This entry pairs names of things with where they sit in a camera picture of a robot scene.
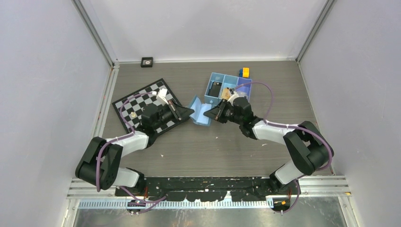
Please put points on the silver card in tray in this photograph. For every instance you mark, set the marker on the silver card in tray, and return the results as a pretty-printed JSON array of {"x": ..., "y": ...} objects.
[{"x": 242, "y": 94}]

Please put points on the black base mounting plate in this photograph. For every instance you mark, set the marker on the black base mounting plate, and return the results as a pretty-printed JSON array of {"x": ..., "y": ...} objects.
[{"x": 207, "y": 189}]

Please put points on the black white chessboard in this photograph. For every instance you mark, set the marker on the black white chessboard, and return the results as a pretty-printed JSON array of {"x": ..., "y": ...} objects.
[{"x": 137, "y": 100}]

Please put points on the small black square device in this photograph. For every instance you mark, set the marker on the small black square device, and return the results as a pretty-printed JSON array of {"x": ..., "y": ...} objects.
[{"x": 146, "y": 62}]

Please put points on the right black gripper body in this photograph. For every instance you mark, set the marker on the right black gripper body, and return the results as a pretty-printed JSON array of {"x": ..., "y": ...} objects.
[{"x": 229, "y": 114}]

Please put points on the light blue card holder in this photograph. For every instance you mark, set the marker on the light blue card holder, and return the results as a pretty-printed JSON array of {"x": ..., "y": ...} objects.
[{"x": 199, "y": 109}]

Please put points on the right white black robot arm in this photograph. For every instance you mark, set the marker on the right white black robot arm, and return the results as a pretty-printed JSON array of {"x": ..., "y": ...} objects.
[{"x": 308, "y": 149}]

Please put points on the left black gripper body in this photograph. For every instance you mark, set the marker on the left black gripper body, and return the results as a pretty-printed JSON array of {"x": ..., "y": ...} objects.
[{"x": 165, "y": 116}]

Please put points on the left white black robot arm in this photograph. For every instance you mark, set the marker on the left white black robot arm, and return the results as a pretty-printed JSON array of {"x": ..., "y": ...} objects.
[{"x": 100, "y": 163}]

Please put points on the blue yellow toy block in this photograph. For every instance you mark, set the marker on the blue yellow toy block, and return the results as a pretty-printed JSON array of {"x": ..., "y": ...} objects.
[{"x": 244, "y": 72}]

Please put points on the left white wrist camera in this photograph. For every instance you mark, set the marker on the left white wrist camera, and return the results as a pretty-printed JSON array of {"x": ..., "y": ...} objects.
[{"x": 161, "y": 96}]

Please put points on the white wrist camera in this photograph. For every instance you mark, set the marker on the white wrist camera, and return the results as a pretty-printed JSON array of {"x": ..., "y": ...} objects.
[
  {"x": 161, "y": 96},
  {"x": 233, "y": 95}
]

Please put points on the blue three-compartment organizer tray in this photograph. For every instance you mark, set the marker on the blue three-compartment organizer tray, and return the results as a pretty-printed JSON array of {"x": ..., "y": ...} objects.
[{"x": 226, "y": 81}]

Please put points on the black card in tray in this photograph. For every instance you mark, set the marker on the black card in tray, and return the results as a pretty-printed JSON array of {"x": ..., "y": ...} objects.
[{"x": 215, "y": 89}]

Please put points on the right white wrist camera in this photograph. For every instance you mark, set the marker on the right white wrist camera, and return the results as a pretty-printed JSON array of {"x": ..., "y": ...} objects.
[{"x": 233, "y": 95}]

